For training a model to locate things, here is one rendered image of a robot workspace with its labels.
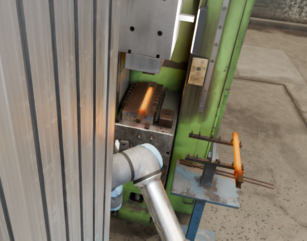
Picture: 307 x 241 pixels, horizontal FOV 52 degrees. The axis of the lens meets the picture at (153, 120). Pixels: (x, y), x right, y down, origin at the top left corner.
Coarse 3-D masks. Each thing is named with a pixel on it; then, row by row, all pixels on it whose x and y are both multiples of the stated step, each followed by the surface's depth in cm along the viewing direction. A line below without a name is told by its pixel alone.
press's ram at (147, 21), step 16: (128, 0) 160; (144, 0) 158; (160, 0) 157; (176, 0) 156; (128, 16) 164; (144, 16) 162; (160, 16) 161; (176, 16) 160; (192, 16) 178; (128, 32) 168; (144, 32) 167; (160, 32) 166; (176, 32) 183; (128, 48) 174; (144, 48) 172; (160, 48) 170
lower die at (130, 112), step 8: (136, 88) 222; (144, 88) 222; (160, 88) 224; (136, 96) 212; (144, 96) 211; (152, 96) 214; (160, 96) 223; (128, 104) 204; (136, 104) 203; (152, 104) 205; (128, 112) 197; (136, 112) 196; (152, 112) 197; (128, 120) 200; (144, 120) 198; (152, 120) 197
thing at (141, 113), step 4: (148, 88) 218; (152, 88) 219; (148, 92) 214; (148, 96) 210; (144, 100) 205; (148, 100) 209; (144, 104) 201; (140, 108) 196; (144, 108) 197; (140, 112) 192; (144, 112) 193; (140, 116) 188; (136, 120) 188; (140, 120) 189
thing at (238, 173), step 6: (234, 132) 191; (234, 138) 186; (234, 144) 181; (234, 150) 177; (234, 156) 174; (240, 162) 168; (240, 168) 164; (234, 174) 163; (240, 174) 159; (240, 180) 155; (240, 186) 157
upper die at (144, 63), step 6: (126, 54) 176; (132, 54) 175; (126, 60) 178; (132, 60) 177; (138, 60) 176; (144, 60) 176; (150, 60) 175; (156, 60) 175; (162, 60) 184; (126, 66) 180; (132, 66) 179; (138, 66) 178; (144, 66) 178; (150, 66) 177; (156, 66) 177; (150, 72) 179; (156, 72) 178
